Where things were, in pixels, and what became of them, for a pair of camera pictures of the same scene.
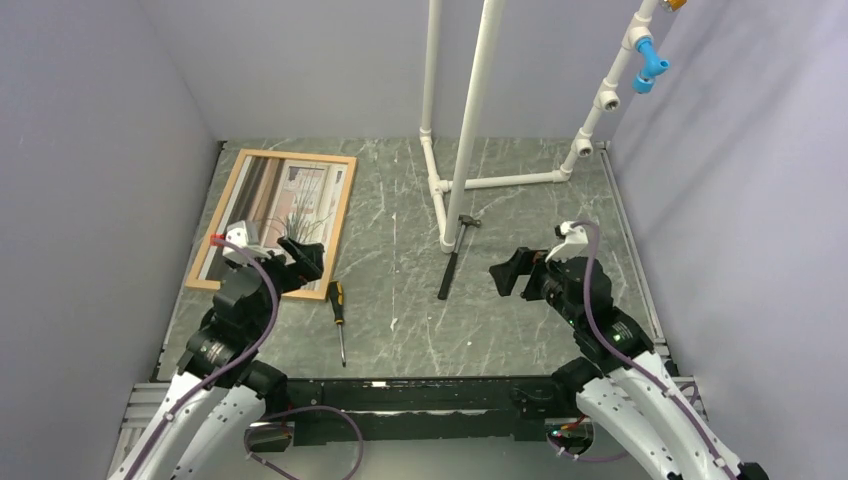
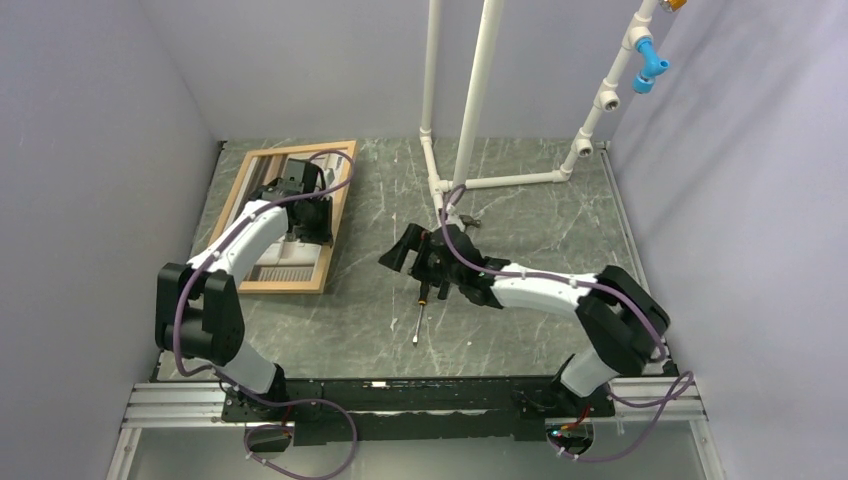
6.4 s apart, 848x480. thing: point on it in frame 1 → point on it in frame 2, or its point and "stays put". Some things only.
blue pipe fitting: x=650 y=64 stays put
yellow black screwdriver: x=336 y=289 → x=424 y=292
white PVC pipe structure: x=447 y=195 stays put
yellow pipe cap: x=677 y=4 stays put
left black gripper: x=295 y=274 → x=324 y=234
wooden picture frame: x=285 y=194 stays put
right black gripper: x=505 y=275 → x=413 y=238
